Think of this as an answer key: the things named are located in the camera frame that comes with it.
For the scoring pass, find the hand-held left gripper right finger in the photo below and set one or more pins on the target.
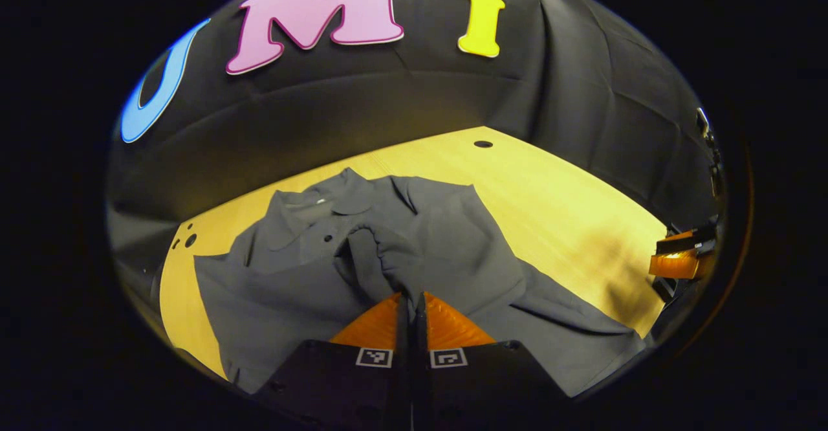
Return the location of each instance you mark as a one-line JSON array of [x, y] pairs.
[[420, 379]]

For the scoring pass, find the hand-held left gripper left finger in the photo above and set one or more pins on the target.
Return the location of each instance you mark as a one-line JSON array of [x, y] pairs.
[[403, 379]]

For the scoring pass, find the black backdrop cloth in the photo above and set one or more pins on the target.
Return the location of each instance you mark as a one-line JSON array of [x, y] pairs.
[[388, 94]]

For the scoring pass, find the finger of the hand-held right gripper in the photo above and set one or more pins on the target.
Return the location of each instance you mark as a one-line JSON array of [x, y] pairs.
[[676, 266], [686, 242]]

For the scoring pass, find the grey button shirt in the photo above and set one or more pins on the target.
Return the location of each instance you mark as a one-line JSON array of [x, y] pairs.
[[440, 237]]

